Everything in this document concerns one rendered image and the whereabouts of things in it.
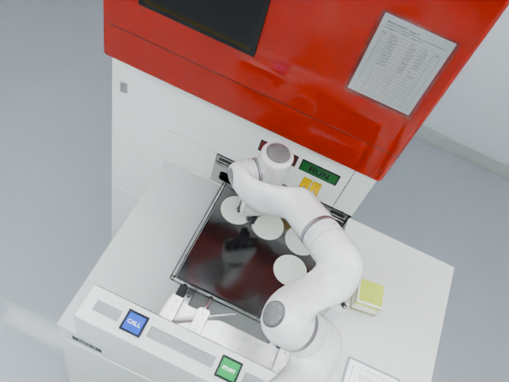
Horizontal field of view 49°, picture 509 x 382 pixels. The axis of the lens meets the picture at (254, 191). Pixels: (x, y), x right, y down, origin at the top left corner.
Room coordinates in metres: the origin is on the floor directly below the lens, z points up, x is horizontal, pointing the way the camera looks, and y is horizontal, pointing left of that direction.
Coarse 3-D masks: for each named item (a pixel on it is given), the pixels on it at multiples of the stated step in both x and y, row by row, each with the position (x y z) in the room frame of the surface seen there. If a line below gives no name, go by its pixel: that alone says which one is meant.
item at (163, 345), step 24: (96, 288) 0.50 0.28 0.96; (96, 312) 0.44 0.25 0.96; (120, 312) 0.47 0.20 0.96; (144, 312) 0.49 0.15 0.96; (96, 336) 0.41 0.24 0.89; (120, 336) 0.41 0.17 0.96; (144, 336) 0.43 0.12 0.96; (168, 336) 0.46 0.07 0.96; (192, 336) 0.48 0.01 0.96; (144, 360) 0.40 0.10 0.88; (168, 360) 0.40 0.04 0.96; (192, 360) 0.42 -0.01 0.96; (216, 360) 0.44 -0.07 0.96; (240, 360) 0.46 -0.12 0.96
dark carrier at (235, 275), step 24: (216, 216) 0.86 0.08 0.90; (216, 240) 0.79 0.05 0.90; (240, 240) 0.82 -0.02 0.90; (264, 240) 0.85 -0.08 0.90; (192, 264) 0.69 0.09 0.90; (216, 264) 0.72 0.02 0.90; (240, 264) 0.75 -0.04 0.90; (264, 264) 0.78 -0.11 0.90; (312, 264) 0.83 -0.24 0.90; (216, 288) 0.65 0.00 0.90; (240, 288) 0.68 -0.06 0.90; (264, 288) 0.70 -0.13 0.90
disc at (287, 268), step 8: (280, 256) 0.82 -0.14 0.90; (288, 256) 0.83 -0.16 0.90; (280, 264) 0.79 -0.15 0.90; (288, 264) 0.80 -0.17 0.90; (296, 264) 0.81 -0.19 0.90; (280, 272) 0.77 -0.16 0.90; (288, 272) 0.78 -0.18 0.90; (296, 272) 0.79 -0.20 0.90; (304, 272) 0.80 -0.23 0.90; (280, 280) 0.74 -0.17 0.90; (288, 280) 0.75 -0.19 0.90
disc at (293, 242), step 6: (288, 234) 0.90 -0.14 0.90; (294, 234) 0.91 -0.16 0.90; (288, 240) 0.88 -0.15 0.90; (294, 240) 0.89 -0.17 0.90; (300, 240) 0.90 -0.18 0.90; (288, 246) 0.86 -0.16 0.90; (294, 246) 0.87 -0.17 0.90; (300, 246) 0.88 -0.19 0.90; (294, 252) 0.85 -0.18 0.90; (300, 252) 0.86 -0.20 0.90; (306, 252) 0.86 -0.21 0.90
